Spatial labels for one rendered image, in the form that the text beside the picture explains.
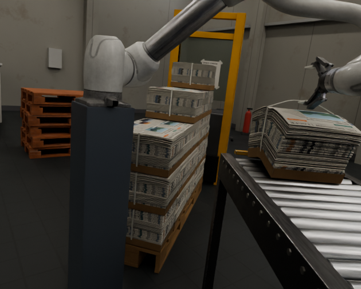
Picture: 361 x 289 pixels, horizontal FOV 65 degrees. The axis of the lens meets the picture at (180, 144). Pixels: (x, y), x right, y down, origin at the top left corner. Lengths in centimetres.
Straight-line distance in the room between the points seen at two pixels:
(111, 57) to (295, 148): 77
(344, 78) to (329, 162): 35
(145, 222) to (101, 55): 98
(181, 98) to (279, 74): 524
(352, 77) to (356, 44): 547
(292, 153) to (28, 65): 724
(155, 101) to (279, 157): 123
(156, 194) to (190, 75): 136
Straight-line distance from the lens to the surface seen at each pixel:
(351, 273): 73
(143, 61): 130
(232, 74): 314
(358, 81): 97
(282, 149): 111
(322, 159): 120
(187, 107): 207
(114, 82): 118
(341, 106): 639
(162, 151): 155
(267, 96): 728
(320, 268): 68
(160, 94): 212
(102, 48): 118
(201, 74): 264
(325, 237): 83
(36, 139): 390
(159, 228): 171
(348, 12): 108
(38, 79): 794
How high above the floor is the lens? 114
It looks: 13 degrees down
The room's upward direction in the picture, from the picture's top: 6 degrees clockwise
